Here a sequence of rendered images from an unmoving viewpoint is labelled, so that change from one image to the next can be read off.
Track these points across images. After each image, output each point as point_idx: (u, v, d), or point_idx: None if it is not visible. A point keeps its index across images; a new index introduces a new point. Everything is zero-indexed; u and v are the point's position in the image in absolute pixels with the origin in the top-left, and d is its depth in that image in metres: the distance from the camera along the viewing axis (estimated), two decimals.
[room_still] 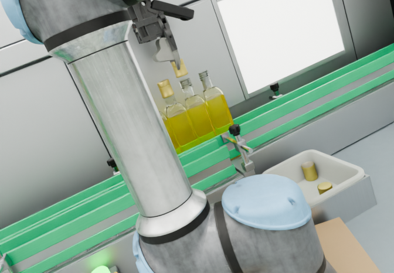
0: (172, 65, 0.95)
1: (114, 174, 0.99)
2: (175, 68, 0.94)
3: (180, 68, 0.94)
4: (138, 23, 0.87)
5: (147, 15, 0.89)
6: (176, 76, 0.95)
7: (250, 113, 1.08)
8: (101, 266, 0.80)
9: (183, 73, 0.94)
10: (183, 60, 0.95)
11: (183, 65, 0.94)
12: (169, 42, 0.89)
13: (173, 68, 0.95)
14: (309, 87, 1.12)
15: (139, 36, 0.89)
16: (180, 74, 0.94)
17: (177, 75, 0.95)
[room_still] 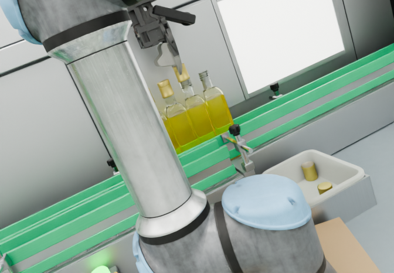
0: (173, 70, 0.95)
1: (114, 174, 0.99)
2: (177, 73, 0.95)
3: (182, 73, 0.94)
4: (140, 28, 0.87)
5: (149, 20, 0.90)
6: (179, 81, 0.95)
7: (250, 113, 1.08)
8: (101, 266, 0.80)
9: (184, 78, 0.95)
10: (184, 65, 0.95)
11: (185, 70, 0.95)
12: (171, 47, 0.90)
13: (175, 73, 0.95)
14: (309, 87, 1.12)
15: (141, 41, 0.89)
16: (182, 79, 0.95)
17: (179, 79, 0.95)
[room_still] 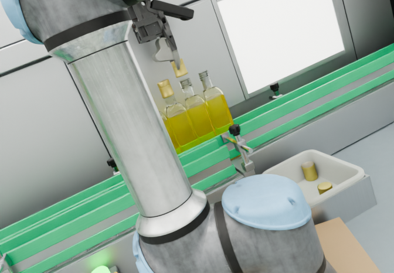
0: (172, 65, 0.95)
1: (114, 174, 0.99)
2: (175, 68, 0.94)
3: (180, 68, 0.94)
4: (138, 23, 0.87)
5: (147, 15, 0.89)
6: (176, 76, 0.95)
7: (250, 113, 1.08)
8: (101, 266, 0.80)
9: (183, 73, 0.94)
10: (182, 60, 0.95)
11: (183, 65, 0.94)
12: (169, 42, 0.89)
13: (173, 68, 0.94)
14: (309, 87, 1.12)
15: (139, 36, 0.89)
16: (180, 74, 0.94)
17: (176, 75, 0.95)
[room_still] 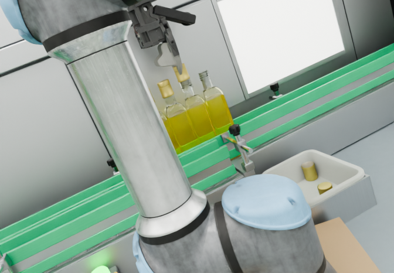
0: (173, 70, 0.95)
1: (114, 174, 0.99)
2: (177, 73, 0.95)
3: (183, 73, 0.94)
4: (141, 28, 0.87)
5: (149, 20, 0.90)
6: (179, 81, 0.95)
7: (250, 113, 1.08)
8: (101, 266, 0.80)
9: (185, 78, 0.95)
10: (184, 65, 0.95)
11: (185, 70, 0.95)
12: (171, 47, 0.90)
13: (176, 73, 0.95)
14: (309, 87, 1.12)
15: (142, 41, 0.89)
16: (182, 79, 0.95)
17: (179, 79, 0.95)
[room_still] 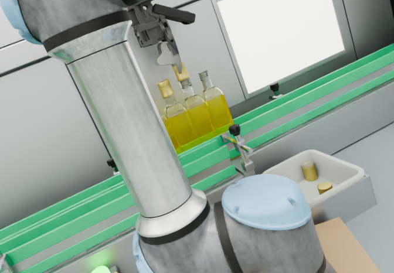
0: (173, 69, 0.95)
1: (114, 174, 0.99)
2: (176, 72, 0.94)
3: (182, 72, 0.94)
4: (140, 27, 0.87)
5: (149, 19, 0.90)
6: (178, 79, 0.95)
7: (250, 113, 1.08)
8: (101, 266, 0.80)
9: (184, 77, 0.95)
10: (184, 64, 0.95)
11: (184, 69, 0.95)
12: (171, 46, 0.90)
13: (175, 72, 0.95)
14: (309, 87, 1.12)
15: (141, 40, 0.89)
16: (181, 78, 0.95)
17: (178, 78, 0.95)
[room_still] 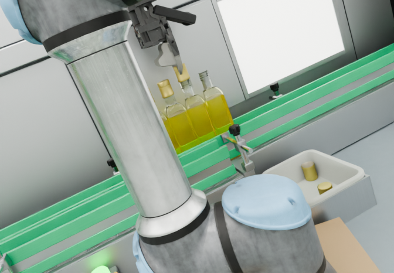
0: (174, 70, 0.95)
1: (114, 174, 0.99)
2: (177, 73, 0.94)
3: (183, 73, 0.94)
4: (141, 28, 0.87)
5: (149, 20, 0.90)
6: (179, 81, 0.95)
7: (250, 113, 1.08)
8: (101, 266, 0.80)
9: (185, 78, 0.95)
10: (184, 65, 0.95)
11: (185, 70, 0.95)
12: (172, 47, 0.90)
13: (176, 73, 0.95)
14: (309, 87, 1.12)
15: (142, 41, 0.89)
16: (182, 79, 0.95)
17: (179, 79, 0.95)
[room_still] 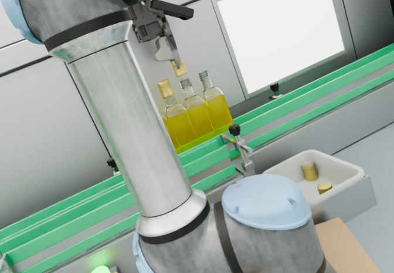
0: (172, 64, 0.95)
1: (114, 174, 0.99)
2: (175, 68, 0.94)
3: (180, 68, 0.94)
4: (138, 22, 0.87)
5: (147, 14, 0.89)
6: (176, 75, 0.95)
7: (250, 113, 1.08)
8: (101, 266, 0.80)
9: (183, 72, 0.94)
10: (182, 59, 0.94)
11: (183, 65, 0.94)
12: (169, 41, 0.89)
13: (173, 68, 0.94)
14: (309, 87, 1.12)
15: (139, 36, 0.89)
16: (180, 74, 0.94)
17: (176, 74, 0.95)
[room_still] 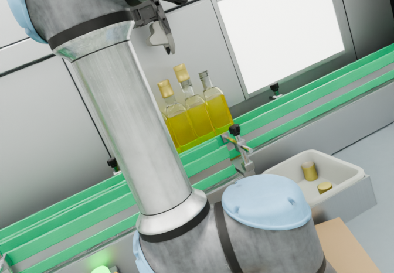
0: (173, 70, 0.95)
1: (114, 174, 0.99)
2: (177, 73, 0.94)
3: (183, 73, 0.94)
4: None
5: None
6: (179, 81, 0.95)
7: (250, 113, 1.08)
8: (101, 266, 0.80)
9: (185, 78, 0.95)
10: (184, 65, 0.95)
11: (185, 70, 0.95)
12: (163, 25, 0.88)
13: (176, 73, 0.95)
14: (309, 87, 1.12)
15: None
16: (182, 79, 0.95)
17: (179, 79, 0.95)
